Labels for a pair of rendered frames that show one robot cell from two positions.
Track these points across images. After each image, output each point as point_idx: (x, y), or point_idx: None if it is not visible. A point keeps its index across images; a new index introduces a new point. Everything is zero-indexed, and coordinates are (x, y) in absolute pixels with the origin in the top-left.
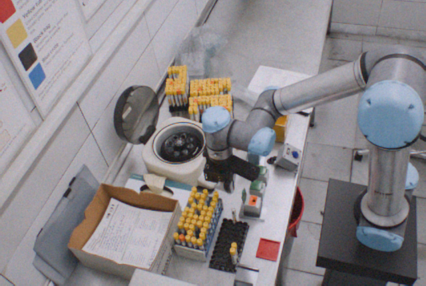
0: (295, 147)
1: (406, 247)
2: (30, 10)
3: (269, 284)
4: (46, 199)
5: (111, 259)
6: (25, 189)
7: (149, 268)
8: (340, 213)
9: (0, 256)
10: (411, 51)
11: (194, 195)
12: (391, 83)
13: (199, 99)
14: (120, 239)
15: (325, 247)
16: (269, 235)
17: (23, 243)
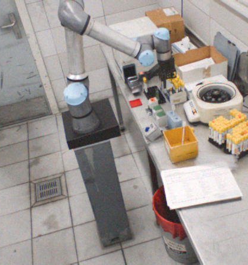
0: (150, 132)
1: (68, 119)
2: None
3: (126, 96)
4: (226, 29)
5: (195, 62)
6: (224, 10)
7: None
8: (105, 115)
9: (211, 12)
10: (65, 2)
11: (180, 83)
12: None
13: (237, 117)
14: (200, 67)
15: (105, 101)
16: (138, 107)
17: (216, 23)
